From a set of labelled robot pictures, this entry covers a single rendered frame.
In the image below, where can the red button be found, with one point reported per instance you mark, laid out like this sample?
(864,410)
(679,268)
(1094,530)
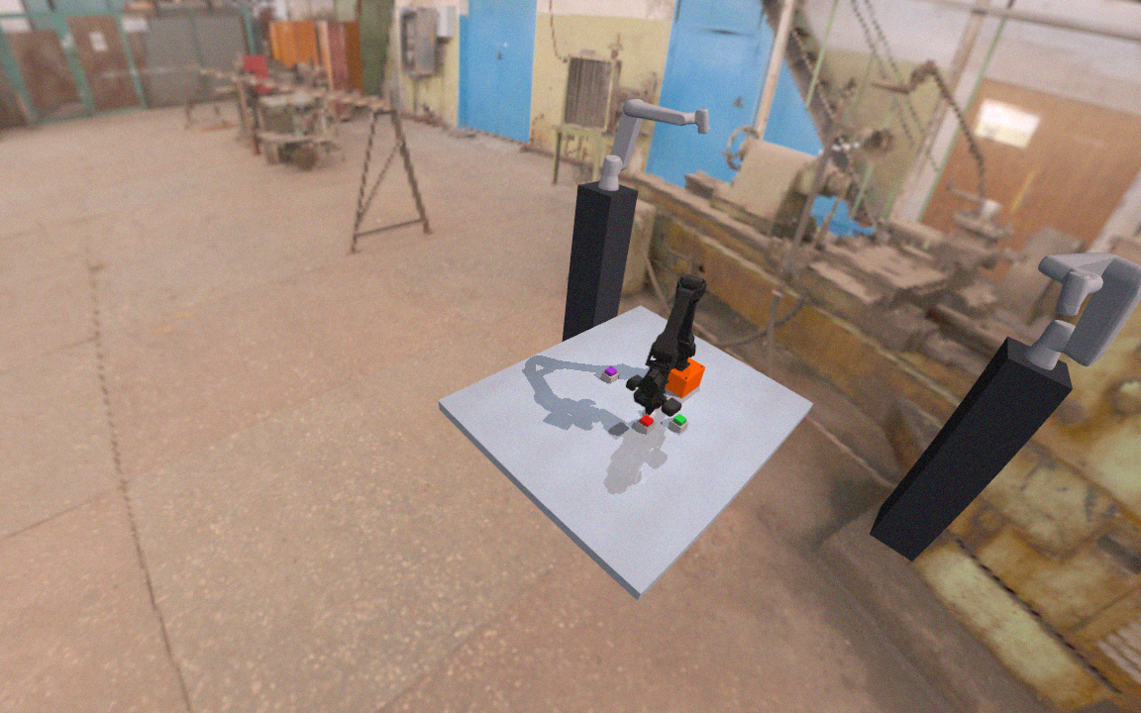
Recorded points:
(645,424)

